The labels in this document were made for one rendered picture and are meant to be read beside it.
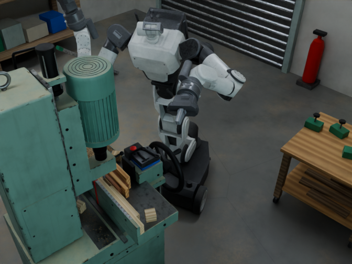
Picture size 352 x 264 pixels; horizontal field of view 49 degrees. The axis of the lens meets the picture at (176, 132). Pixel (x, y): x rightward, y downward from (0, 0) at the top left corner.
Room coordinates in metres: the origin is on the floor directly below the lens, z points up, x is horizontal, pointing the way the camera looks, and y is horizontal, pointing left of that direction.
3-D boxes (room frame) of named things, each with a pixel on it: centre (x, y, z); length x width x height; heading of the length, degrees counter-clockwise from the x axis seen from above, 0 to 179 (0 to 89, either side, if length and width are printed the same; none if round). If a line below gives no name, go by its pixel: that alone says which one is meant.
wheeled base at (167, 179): (2.14, -0.02, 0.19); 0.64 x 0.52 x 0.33; 160
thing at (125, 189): (1.22, 0.29, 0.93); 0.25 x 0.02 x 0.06; 40
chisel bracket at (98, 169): (1.18, 0.33, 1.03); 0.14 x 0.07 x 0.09; 130
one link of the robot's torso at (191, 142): (2.17, -0.03, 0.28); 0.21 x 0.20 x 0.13; 160
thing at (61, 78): (1.11, 0.42, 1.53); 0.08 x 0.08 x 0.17; 40
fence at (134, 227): (1.16, 0.33, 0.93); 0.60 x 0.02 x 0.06; 40
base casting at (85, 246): (1.12, 0.41, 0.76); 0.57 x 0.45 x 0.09; 130
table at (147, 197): (1.25, 0.22, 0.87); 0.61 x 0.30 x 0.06; 40
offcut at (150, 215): (1.02, 0.10, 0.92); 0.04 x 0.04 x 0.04; 15
